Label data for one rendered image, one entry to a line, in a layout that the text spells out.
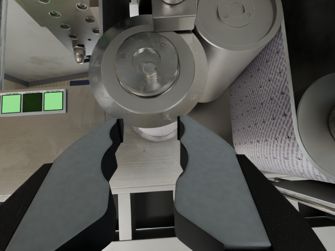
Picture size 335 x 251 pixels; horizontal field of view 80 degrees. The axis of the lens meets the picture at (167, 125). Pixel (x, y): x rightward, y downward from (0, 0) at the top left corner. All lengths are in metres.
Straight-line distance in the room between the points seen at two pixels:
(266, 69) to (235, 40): 0.08
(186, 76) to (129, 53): 0.07
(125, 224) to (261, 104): 0.46
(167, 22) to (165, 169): 0.40
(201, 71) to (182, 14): 0.07
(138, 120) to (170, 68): 0.07
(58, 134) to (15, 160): 0.14
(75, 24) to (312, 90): 0.51
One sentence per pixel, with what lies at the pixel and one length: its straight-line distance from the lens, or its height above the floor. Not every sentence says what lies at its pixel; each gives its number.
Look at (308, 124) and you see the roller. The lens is 0.31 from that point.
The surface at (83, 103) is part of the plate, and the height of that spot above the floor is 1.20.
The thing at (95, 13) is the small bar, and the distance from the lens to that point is 0.52.
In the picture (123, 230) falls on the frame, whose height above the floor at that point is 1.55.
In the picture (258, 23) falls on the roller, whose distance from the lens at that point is 0.32.
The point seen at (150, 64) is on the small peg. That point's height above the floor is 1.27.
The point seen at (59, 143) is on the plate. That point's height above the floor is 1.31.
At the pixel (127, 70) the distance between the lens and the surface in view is 0.24.
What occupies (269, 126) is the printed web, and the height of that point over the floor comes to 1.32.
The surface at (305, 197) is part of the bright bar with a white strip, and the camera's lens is 0.42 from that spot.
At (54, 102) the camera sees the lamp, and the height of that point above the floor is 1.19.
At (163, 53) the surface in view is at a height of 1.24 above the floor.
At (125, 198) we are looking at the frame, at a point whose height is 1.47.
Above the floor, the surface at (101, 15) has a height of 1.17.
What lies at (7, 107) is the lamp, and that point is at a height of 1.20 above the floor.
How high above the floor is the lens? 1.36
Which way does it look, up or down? 8 degrees down
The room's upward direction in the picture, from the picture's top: 176 degrees clockwise
